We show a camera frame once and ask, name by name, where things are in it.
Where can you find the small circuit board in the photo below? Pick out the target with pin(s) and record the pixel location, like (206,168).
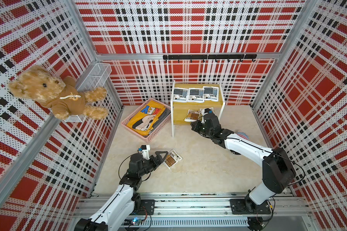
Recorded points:
(132,222)

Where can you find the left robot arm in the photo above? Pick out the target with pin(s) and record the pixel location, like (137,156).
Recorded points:
(125,200)

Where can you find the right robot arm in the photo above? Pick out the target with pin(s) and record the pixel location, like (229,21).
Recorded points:
(278,171)

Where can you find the grey coffee bag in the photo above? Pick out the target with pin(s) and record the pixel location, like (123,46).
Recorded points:
(211,93)
(180,95)
(196,95)

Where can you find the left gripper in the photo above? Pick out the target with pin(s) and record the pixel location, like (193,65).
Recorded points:
(160,160)

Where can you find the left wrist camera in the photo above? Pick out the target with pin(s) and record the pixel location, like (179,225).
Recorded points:
(144,151)

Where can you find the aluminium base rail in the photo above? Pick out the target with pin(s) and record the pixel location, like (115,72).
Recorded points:
(282,212)

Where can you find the white wire basket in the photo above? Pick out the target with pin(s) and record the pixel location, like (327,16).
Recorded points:
(94,76)

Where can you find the black wall hook rail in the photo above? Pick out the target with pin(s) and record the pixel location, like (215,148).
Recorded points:
(211,57)

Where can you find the plush doll head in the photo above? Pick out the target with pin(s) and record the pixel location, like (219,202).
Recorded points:
(243,135)

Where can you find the yellow printed cloth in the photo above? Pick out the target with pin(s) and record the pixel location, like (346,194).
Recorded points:
(147,119)

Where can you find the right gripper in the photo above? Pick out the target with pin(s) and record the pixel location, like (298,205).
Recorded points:
(195,127)

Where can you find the pink plastic basket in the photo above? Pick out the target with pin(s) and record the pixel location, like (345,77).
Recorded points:
(155,132)

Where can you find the brown coffee bag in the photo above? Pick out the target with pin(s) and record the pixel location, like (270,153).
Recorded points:
(192,116)
(203,108)
(172,158)

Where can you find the yellow two-tier shelf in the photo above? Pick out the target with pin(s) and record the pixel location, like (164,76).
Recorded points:
(179,110)

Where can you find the brown teddy bear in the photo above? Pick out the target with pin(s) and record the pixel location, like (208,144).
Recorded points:
(60,95)

